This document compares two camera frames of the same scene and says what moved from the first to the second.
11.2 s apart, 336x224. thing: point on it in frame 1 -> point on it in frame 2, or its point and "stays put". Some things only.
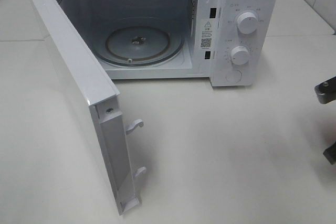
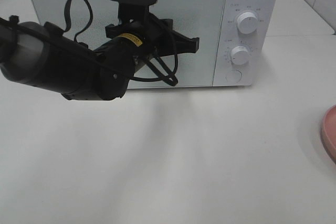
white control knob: x=239 y=55 stays put
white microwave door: x=101 y=94 -> x=198 y=11
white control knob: x=247 y=22 stays put
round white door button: x=234 y=76 stays put
